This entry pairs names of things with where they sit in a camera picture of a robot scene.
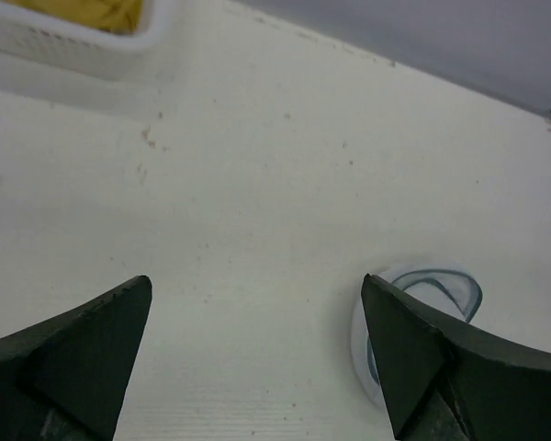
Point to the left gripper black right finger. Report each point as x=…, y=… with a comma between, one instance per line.
x=444, y=379

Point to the white plastic mesh basket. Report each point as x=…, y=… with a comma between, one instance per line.
x=49, y=40

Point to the yellow bra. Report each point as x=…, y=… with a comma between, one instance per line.
x=112, y=16

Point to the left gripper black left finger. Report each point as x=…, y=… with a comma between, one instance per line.
x=66, y=378

